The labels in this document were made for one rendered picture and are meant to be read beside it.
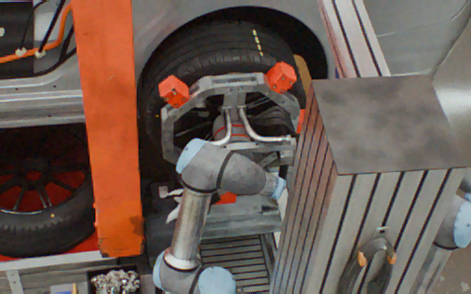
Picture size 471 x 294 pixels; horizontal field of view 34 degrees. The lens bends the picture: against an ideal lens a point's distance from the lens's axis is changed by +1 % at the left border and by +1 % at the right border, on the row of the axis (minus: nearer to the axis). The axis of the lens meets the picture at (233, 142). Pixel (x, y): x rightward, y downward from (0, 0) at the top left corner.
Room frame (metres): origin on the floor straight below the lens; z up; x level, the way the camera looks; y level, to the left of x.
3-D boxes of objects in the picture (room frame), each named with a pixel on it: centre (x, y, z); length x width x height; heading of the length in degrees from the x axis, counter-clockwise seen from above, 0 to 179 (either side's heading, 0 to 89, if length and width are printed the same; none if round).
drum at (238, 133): (1.98, 0.00, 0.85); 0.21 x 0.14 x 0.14; 14
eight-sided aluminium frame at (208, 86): (2.05, 0.02, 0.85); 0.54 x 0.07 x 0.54; 104
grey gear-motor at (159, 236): (2.01, 0.28, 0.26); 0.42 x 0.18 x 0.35; 14
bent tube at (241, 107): (1.95, -0.11, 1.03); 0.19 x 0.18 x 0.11; 14
